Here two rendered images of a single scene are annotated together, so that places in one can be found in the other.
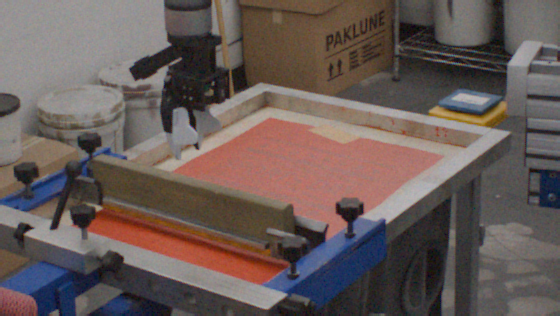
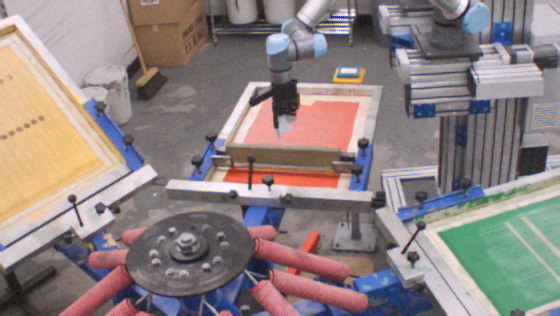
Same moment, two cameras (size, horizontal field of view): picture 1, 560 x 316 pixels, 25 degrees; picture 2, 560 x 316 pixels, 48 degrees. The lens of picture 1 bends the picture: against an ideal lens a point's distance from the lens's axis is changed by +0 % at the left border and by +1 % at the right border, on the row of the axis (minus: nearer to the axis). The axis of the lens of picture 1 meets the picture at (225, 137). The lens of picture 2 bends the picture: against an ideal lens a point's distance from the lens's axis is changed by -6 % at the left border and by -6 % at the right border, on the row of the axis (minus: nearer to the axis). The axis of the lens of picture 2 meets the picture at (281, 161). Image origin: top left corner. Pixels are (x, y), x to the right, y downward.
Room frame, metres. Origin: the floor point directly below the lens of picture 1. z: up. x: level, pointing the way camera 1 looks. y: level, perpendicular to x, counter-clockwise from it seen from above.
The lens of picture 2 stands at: (0.08, 0.80, 2.29)
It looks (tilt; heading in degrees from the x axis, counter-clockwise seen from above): 33 degrees down; 339
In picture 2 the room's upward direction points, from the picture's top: 6 degrees counter-clockwise
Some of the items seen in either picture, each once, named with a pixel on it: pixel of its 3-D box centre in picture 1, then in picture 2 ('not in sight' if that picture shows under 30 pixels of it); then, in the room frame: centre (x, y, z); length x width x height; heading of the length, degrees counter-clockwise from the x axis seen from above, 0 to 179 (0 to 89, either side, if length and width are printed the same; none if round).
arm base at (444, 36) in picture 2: not in sight; (448, 30); (1.95, -0.68, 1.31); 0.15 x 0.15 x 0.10
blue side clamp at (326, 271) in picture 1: (323, 271); (361, 174); (1.73, -0.14, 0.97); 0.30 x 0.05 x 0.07; 142
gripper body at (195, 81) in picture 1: (194, 69); (284, 96); (1.90, 0.04, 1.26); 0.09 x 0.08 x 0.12; 52
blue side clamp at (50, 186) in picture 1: (62, 194); (207, 165); (2.07, 0.30, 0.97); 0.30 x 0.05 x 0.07; 142
